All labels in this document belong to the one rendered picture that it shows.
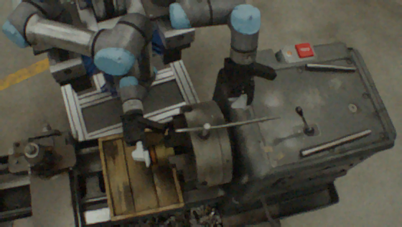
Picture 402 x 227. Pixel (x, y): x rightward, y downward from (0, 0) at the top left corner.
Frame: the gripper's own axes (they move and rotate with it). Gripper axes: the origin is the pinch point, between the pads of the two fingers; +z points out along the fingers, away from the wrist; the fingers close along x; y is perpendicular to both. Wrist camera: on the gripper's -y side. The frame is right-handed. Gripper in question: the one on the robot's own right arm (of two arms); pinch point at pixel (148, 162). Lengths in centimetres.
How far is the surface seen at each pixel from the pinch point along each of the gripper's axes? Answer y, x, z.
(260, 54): -48, 16, -27
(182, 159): -12.1, 1.0, 1.7
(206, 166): -18.6, 9.1, 8.0
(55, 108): 61, -110, -88
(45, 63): 67, -110, -128
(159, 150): -4.4, 2.2, -3.1
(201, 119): -20.2, 13.4, -7.2
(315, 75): -66, 16, -15
